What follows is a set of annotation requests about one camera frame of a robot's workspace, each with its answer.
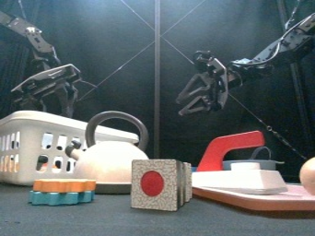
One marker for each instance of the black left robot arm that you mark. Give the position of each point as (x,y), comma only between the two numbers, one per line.
(36,40)

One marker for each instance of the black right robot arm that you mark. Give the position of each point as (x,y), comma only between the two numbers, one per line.
(287,43)

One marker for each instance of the white slotted plastic basket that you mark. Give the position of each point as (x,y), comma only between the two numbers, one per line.
(28,123)

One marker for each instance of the grey-blue toy pot with lid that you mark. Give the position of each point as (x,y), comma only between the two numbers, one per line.
(268,164)

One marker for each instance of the speckled toy block red dot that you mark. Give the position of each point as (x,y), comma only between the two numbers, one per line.
(151,183)

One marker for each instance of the flower-shaped wooden toy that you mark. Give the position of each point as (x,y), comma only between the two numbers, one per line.
(61,192)

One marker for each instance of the pink rectangular tray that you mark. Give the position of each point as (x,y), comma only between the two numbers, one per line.
(261,199)

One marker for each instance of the tan toy egg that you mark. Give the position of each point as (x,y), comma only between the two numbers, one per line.
(308,176)

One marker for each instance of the vertical metal frame pole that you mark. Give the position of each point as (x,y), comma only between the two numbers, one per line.
(156,76)

